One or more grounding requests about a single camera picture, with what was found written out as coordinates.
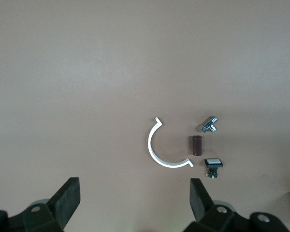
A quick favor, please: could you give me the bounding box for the dark brown rectangular block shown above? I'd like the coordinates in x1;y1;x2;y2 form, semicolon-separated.
188;135;203;157

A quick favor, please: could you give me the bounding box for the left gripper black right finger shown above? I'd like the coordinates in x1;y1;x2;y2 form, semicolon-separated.
183;178;290;232

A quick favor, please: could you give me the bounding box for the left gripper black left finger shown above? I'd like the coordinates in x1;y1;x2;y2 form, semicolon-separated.
0;177;81;232

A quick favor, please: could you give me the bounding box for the black switch with white cap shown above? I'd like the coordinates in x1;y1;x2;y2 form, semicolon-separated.
203;158;224;180

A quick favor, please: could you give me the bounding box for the silver metal tee fitting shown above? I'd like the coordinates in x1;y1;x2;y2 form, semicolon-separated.
199;116;219;133

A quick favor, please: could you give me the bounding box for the white half-ring pipe clamp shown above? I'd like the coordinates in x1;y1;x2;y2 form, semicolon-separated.
147;116;194;169

